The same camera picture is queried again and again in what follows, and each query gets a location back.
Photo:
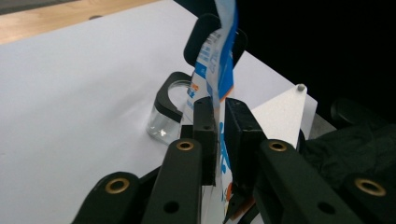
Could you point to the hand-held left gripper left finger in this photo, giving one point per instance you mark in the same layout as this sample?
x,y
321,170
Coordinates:
x,y
183,174

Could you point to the white paper sheet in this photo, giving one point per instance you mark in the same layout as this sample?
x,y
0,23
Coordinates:
x,y
77,93

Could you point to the blue and white pouch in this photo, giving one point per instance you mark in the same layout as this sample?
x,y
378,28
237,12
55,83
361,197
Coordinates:
x,y
224,46

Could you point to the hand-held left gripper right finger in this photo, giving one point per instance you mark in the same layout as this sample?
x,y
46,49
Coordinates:
x,y
280,180

